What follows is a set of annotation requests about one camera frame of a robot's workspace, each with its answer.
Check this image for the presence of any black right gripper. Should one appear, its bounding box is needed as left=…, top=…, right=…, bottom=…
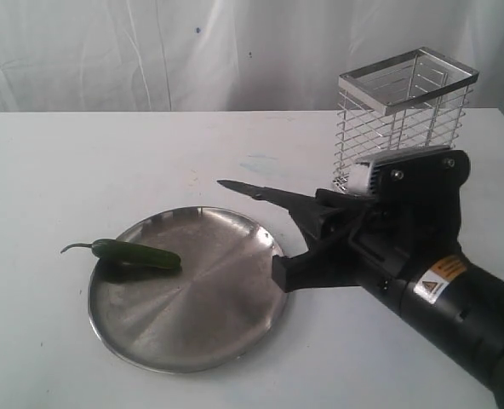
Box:
left=255, top=149, right=472, bottom=298

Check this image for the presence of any black handled serrated knife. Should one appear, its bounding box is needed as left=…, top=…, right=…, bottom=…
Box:
left=217, top=179, right=275, bottom=201

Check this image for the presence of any green chili pepper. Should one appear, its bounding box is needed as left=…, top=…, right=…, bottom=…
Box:
left=60, top=239, right=181, bottom=270

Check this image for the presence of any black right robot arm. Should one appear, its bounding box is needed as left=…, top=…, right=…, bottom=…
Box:
left=253, top=146, right=504, bottom=408

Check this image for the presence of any round steel plate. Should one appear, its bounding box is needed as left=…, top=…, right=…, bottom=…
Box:
left=88, top=206, right=287, bottom=373

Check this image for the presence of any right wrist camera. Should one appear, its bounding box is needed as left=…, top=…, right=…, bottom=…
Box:
left=345, top=145, right=450, bottom=197

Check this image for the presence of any chrome wire utensil holder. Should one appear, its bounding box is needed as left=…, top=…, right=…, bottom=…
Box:
left=332, top=47, right=479, bottom=192

